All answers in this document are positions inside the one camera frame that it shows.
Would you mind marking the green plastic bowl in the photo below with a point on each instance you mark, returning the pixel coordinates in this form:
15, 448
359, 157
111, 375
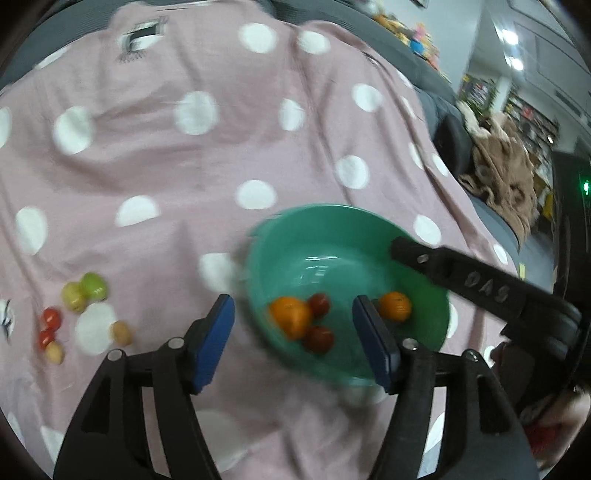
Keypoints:
323, 249

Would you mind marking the green apple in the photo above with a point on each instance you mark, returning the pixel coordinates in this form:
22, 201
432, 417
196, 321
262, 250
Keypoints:
94, 286

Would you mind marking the brown fleece blanket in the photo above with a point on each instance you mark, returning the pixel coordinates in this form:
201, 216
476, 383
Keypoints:
503, 170

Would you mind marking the yellow-green apple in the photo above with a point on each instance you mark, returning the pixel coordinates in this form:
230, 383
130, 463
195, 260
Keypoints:
74, 297

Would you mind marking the small red fruit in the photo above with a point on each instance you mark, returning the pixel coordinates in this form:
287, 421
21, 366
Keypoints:
51, 318
45, 338

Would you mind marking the large orange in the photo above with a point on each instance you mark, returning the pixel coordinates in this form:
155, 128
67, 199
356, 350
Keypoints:
290, 317

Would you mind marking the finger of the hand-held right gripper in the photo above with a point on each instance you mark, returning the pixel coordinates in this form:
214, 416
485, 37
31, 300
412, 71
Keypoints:
471, 279

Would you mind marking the pile of colourful toys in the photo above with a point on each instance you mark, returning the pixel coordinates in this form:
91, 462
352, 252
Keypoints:
413, 32

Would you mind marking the red cherry tomato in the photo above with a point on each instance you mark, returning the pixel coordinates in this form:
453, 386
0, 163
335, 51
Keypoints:
318, 339
319, 304

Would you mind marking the small orange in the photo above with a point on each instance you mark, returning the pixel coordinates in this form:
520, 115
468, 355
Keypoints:
395, 305

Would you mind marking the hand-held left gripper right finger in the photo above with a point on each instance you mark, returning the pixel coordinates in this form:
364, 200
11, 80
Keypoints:
374, 346

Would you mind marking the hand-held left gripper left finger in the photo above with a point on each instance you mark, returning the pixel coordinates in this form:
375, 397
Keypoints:
214, 341

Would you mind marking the small beige fruit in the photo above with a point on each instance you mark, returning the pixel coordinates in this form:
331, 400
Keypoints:
55, 353
121, 333

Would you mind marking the pink polka dot blanket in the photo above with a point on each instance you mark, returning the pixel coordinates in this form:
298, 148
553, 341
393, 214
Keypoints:
161, 194

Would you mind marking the store shelves with goods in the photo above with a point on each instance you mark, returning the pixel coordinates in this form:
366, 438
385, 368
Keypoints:
512, 115

